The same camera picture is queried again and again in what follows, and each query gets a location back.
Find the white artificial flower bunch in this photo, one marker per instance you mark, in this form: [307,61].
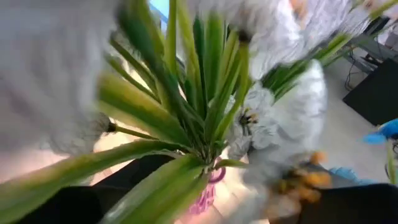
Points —
[289,118]
[46,77]

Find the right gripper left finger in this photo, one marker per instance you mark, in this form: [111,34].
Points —
[62,208]

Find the pink glass vase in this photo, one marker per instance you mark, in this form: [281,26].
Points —
[202,199]

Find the blue artificial flower bunch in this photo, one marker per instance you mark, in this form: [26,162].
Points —
[385,130]
[348,175]

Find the grey metal side table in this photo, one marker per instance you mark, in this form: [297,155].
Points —
[370,46]

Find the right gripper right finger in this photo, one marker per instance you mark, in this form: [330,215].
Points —
[357,205]

